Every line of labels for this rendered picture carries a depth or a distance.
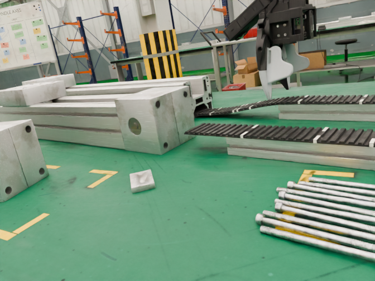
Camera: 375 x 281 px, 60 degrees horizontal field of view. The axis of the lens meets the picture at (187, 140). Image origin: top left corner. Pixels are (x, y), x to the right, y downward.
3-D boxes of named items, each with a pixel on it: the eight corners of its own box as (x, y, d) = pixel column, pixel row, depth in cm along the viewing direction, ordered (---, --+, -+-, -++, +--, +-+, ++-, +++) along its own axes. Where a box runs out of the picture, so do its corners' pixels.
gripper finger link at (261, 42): (262, 68, 56) (265, 17, 55) (254, 69, 56) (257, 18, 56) (273, 73, 59) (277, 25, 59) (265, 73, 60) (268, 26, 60)
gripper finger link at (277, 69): (288, 97, 54) (292, 42, 54) (256, 97, 58) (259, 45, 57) (295, 98, 56) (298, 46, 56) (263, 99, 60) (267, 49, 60)
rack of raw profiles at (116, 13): (44, 93, 1107) (24, 26, 1042) (65, 87, 1179) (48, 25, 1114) (115, 86, 935) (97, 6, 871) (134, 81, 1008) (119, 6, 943)
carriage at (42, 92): (70, 106, 85) (63, 80, 83) (30, 117, 77) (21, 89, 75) (40, 106, 95) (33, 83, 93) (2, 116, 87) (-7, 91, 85)
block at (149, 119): (204, 131, 62) (197, 82, 59) (161, 155, 53) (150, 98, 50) (169, 130, 68) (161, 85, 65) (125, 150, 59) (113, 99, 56)
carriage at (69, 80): (78, 92, 114) (73, 73, 112) (49, 100, 106) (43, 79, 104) (54, 93, 124) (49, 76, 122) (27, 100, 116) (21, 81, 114)
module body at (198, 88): (213, 109, 80) (208, 74, 77) (188, 121, 72) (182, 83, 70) (48, 108, 130) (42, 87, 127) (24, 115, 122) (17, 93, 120)
